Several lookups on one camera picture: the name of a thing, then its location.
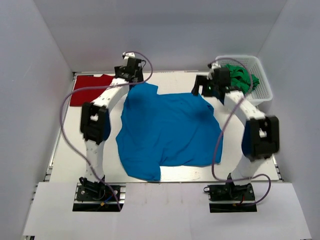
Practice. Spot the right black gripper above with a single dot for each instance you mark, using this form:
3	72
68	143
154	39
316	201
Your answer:
200	80

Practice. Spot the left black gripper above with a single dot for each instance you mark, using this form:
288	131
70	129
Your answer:
120	69

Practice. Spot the blue t shirt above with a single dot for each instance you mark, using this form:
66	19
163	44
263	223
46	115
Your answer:
166	130

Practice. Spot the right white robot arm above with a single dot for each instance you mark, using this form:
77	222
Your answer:
261	138

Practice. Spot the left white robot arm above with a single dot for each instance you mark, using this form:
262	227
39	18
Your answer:
95	123

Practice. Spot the green t shirt in basket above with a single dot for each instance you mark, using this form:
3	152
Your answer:
241	78

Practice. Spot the folded red t shirt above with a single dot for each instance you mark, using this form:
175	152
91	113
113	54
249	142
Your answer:
82	81

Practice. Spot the white plastic basket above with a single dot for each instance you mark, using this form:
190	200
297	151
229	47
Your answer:
252	65

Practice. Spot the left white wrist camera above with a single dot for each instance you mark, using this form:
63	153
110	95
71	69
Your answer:
128	55

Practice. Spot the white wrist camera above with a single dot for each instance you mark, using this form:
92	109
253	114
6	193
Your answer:
212	67
128	55

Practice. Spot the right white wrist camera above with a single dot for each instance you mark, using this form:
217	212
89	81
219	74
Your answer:
212	67

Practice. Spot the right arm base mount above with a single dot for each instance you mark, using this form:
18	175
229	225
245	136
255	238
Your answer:
230	198

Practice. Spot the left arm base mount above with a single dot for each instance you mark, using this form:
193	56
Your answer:
97	197

